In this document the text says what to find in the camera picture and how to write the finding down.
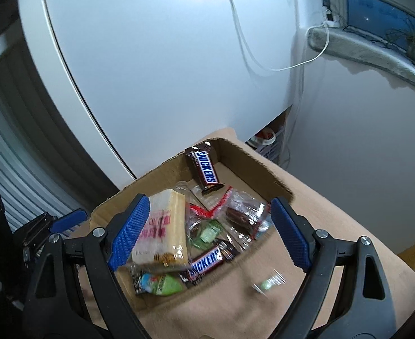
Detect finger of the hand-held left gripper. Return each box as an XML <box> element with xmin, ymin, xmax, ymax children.
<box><xmin>50</xmin><ymin>209</ymin><xmax>88</xmax><ymax>235</ymax></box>

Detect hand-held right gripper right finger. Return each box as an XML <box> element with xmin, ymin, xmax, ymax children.
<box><xmin>267</xmin><ymin>196</ymin><xmax>396</xmax><ymax>339</ymax></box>

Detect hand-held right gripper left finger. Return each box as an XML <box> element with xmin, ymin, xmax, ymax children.
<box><xmin>23</xmin><ymin>194</ymin><xmax>152</xmax><ymax>339</ymax></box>

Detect pink printed sandwich packet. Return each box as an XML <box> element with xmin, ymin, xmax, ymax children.
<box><xmin>131</xmin><ymin>189</ymin><xmax>190</xmax><ymax>267</ymax></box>

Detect small green candy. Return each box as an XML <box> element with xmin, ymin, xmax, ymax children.
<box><xmin>252</xmin><ymin>270</ymin><xmax>286</xmax><ymax>292</ymax></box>

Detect green and blue candy packet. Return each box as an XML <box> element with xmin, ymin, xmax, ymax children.
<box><xmin>133</xmin><ymin>272</ymin><xmax>187</xmax><ymax>296</ymax></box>

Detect small green packet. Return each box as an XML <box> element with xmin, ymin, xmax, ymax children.
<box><xmin>188</xmin><ymin>219</ymin><xmax>226</xmax><ymax>251</ymax></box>

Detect brown chocolate bar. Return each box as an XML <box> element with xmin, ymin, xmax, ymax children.
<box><xmin>184</xmin><ymin>142</ymin><xmax>226</xmax><ymax>195</ymax></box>
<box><xmin>179</xmin><ymin>241</ymin><xmax>238</xmax><ymax>286</ymax></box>

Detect cardboard box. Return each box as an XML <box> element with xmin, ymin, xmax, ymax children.
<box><xmin>89</xmin><ymin>137</ymin><xmax>295</xmax><ymax>309</ymax></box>

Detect white ribbed shutter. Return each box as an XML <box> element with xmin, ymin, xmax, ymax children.
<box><xmin>0</xmin><ymin>78</ymin><xmax>88</xmax><ymax>230</ymax></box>

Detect white cabinet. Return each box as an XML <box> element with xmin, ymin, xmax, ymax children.
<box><xmin>17</xmin><ymin>0</ymin><xmax>321</xmax><ymax>189</ymax></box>

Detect grey sill cloth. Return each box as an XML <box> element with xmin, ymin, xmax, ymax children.
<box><xmin>307</xmin><ymin>25</ymin><xmax>415</xmax><ymax>92</ymax></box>

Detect potted green plant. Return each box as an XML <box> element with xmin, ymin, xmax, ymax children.
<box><xmin>386</xmin><ymin>16</ymin><xmax>415</xmax><ymax>64</ymax></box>

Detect window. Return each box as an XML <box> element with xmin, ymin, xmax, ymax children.
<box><xmin>321</xmin><ymin>0</ymin><xmax>415</xmax><ymax>75</ymax></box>

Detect white cable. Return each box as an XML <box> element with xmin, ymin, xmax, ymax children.
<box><xmin>222</xmin><ymin>0</ymin><xmax>330</xmax><ymax>72</ymax></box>

